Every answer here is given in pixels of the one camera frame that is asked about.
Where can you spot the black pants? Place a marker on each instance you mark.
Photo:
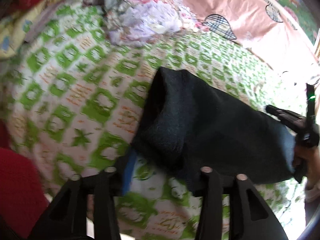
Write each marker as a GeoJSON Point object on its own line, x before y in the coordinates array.
{"type": "Point", "coordinates": [187, 124]}

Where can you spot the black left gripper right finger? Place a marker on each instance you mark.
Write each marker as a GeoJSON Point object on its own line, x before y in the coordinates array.
{"type": "Point", "coordinates": [292, 120]}

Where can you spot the pink quilt with plaid hearts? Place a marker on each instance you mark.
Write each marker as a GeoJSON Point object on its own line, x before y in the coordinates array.
{"type": "Point", "coordinates": [261, 26]}

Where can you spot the floral white purple cloth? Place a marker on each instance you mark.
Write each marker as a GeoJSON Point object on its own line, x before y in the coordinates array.
{"type": "Point", "coordinates": [139, 22]}

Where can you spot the green white patterned bedsheet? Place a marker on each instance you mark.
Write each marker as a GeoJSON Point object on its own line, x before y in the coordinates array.
{"type": "Point", "coordinates": [159, 207]}

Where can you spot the red cloth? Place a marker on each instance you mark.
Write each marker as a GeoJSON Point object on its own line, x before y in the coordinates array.
{"type": "Point", "coordinates": [17, 174]}

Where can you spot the person's right hand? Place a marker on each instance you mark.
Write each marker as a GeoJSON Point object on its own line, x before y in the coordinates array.
{"type": "Point", "coordinates": [311, 157]}

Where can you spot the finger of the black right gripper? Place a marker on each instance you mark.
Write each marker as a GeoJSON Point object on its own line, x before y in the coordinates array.
{"type": "Point", "coordinates": [210, 222]}

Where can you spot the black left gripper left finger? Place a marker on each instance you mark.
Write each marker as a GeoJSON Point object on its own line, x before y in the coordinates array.
{"type": "Point", "coordinates": [113, 181]}

